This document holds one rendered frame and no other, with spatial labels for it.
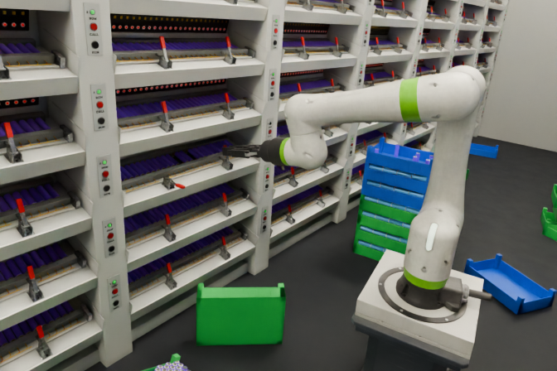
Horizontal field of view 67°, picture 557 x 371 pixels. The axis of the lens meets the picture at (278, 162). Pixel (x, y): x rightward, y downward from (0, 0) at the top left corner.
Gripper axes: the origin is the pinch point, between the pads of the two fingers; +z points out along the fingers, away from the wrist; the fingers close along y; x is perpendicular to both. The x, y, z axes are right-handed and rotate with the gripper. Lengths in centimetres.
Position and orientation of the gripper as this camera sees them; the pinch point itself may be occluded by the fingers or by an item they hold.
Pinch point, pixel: (232, 150)
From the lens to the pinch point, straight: 153.9
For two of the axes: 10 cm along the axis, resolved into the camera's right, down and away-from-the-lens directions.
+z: -7.7, -0.3, 6.4
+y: 6.3, -2.2, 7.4
